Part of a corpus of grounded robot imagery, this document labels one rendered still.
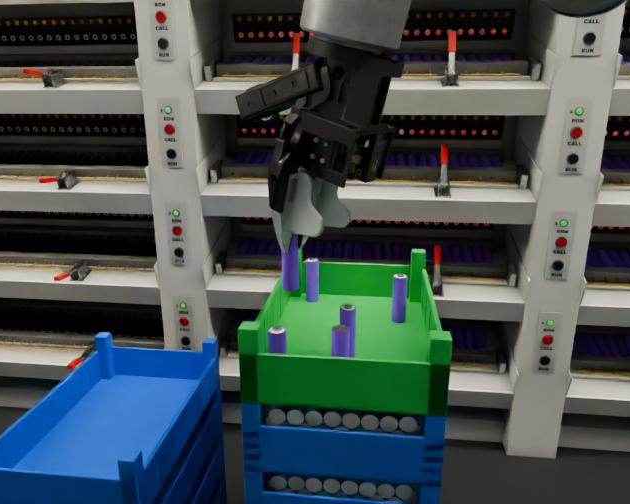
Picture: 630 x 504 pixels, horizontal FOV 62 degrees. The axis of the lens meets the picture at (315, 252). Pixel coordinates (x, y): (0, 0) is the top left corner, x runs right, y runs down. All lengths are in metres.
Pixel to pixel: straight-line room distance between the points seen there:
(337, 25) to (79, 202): 0.76
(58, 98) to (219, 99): 0.30
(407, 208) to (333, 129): 0.51
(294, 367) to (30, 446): 0.43
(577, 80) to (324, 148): 0.58
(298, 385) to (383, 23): 0.33
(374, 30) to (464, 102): 0.51
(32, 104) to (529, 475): 1.17
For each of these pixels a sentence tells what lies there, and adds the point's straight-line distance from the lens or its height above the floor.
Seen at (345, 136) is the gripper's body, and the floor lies 0.66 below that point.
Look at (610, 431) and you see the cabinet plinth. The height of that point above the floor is 0.04.
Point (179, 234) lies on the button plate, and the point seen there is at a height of 0.44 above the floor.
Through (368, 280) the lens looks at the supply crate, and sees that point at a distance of 0.78.
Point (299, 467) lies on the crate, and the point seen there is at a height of 0.33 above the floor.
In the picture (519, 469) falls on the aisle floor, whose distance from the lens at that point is 1.16.
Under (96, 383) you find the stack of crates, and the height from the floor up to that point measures 0.24.
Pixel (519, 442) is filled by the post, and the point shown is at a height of 0.03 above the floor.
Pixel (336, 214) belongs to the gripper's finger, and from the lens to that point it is 0.55.
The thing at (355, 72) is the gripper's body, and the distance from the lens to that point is 0.48.
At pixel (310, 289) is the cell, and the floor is 0.42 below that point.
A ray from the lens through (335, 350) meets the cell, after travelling 0.53.
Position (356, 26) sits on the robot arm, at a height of 0.74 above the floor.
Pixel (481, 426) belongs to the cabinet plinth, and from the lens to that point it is 1.19.
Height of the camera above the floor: 0.69
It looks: 16 degrees down
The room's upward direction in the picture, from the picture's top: straight up
